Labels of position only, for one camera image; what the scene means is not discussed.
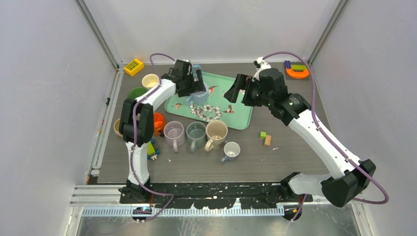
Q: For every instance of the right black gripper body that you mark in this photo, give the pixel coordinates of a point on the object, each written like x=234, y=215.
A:
x=261, y=98

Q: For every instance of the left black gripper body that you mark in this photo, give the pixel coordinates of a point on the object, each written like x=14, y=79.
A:
x=190, y=85

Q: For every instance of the light blue mug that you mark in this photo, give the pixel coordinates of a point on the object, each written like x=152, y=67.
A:
x=198, y=98

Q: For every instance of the cream plain mug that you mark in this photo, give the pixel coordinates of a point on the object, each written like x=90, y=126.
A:
x=149, y=81

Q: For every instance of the grey mug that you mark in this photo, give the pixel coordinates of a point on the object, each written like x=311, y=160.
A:
x=196, y=135

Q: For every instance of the tall floral mug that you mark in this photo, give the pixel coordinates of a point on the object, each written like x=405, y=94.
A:
x=216, y=132

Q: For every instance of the orange mug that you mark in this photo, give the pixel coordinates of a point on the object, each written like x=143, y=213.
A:
x=159, y=124

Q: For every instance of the cream floral mug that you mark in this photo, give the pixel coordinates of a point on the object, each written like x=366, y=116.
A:
x=137, y=92

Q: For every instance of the lilac mug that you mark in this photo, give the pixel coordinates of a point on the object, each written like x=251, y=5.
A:
x=174, y=133

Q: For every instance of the small blue-grey cup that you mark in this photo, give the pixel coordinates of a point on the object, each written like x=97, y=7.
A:
x=231, y=151

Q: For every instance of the beige teapot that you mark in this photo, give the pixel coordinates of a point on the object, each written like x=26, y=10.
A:
x=116, y=126

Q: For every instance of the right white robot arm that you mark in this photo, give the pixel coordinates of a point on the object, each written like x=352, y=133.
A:
x=348, y=175

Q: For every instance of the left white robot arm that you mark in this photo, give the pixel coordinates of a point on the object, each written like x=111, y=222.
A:
x=137, y=122

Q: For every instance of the blue mug behind tray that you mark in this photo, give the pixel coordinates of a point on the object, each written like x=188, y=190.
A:
x=195, y=68

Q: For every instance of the orange and green toy stack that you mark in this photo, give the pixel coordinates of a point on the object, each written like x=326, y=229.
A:
x=296, y=70

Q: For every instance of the green floral tray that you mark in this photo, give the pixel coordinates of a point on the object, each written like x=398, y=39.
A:
x=235, y=115

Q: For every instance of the green cube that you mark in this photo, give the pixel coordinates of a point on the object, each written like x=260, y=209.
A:
x=263, y=134

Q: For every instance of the yellow toy block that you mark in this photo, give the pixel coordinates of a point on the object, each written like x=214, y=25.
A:
x=134, y=67

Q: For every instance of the wooden block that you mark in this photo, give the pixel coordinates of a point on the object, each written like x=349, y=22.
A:
x=267, y=140

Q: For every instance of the toy brick car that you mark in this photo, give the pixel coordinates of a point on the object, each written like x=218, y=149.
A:
x=152, y=152

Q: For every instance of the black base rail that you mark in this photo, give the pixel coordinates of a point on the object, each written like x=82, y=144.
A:
x=213, y=195

